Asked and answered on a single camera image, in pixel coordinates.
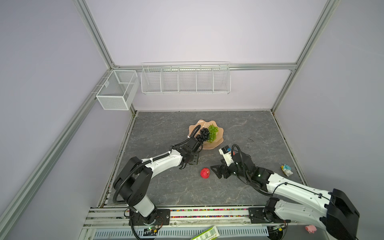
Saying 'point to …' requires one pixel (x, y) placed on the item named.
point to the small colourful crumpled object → (286, 169)
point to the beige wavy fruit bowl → (206, 145)
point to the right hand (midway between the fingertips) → (216, 165)
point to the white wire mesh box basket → (118, 91)
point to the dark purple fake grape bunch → (203, 135)
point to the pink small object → (311, 229)
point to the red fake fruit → (205, 173)
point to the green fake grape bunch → (212, 130)
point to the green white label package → (210, 234)
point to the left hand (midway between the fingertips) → (192, 159)
